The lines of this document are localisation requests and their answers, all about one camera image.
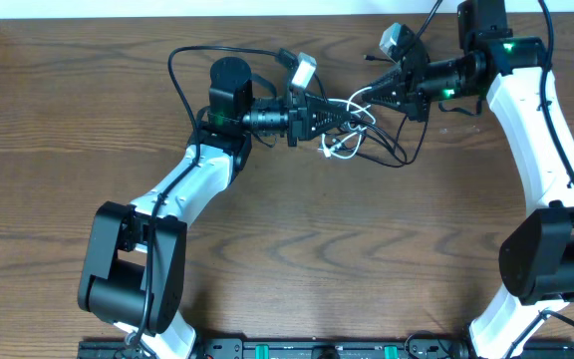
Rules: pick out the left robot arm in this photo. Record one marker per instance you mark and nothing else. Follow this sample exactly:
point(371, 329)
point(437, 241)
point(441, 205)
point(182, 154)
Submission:
point(133, 271)

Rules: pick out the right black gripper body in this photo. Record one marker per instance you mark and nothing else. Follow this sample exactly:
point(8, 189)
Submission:
point(418, 102)

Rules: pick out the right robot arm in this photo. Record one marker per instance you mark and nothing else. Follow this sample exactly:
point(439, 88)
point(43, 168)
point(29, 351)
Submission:
point(514, 75)

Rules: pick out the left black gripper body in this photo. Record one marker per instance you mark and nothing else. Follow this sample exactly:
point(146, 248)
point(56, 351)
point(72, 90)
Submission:
point(295, 120)

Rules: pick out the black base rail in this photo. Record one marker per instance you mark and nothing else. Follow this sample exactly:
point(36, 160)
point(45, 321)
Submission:
point(423, 345)

